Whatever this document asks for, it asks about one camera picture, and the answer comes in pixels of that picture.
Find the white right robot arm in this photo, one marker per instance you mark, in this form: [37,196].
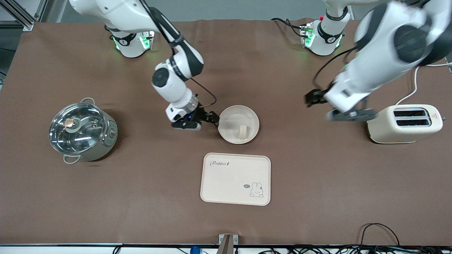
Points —
[173,88]

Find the cream rabbit print tray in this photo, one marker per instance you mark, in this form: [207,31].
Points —
[233,180]

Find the small white steamed bun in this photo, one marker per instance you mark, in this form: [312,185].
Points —
[243,131]

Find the steel electric cooking pot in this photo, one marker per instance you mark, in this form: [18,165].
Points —
[107,141]

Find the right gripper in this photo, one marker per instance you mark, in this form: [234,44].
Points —
[202,114]

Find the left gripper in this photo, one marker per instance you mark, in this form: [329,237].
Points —
[314,97]

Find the brown table cloth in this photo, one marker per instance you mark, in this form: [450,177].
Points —
[226,218]

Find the grey metal camera bracket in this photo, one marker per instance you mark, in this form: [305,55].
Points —
[227,243]

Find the aluminium frame profile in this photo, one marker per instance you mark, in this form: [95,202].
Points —
[21,16]

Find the blue round knob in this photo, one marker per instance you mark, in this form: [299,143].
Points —
[195,250]

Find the cream two-slot toaster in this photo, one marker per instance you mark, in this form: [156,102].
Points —
[395,132]

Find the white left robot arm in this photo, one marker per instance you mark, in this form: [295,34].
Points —
[381,53]

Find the glass pot lid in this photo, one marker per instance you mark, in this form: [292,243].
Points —
[77,128]

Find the round cream plate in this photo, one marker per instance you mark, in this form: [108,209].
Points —
[233,120]

